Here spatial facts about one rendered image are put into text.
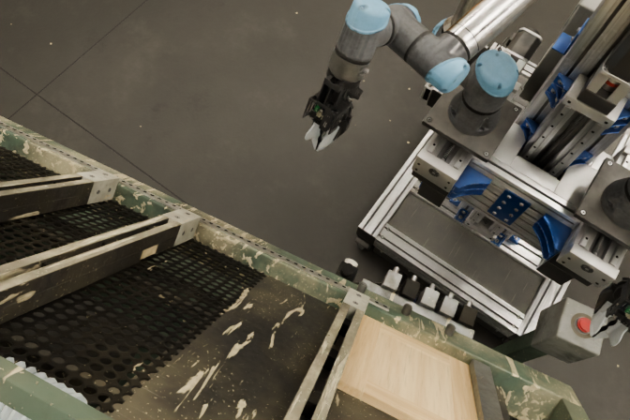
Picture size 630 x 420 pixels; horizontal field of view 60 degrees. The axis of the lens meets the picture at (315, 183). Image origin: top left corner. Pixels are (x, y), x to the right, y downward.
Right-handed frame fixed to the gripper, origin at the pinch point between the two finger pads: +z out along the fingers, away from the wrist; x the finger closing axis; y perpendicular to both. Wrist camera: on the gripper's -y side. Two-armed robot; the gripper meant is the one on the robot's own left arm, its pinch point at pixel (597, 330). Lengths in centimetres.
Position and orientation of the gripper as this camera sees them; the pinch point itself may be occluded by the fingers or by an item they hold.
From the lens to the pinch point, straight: 120.4
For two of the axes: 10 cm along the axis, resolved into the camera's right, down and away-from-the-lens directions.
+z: -3.1, 7.1, 6.3
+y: -5.2, 4.3, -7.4
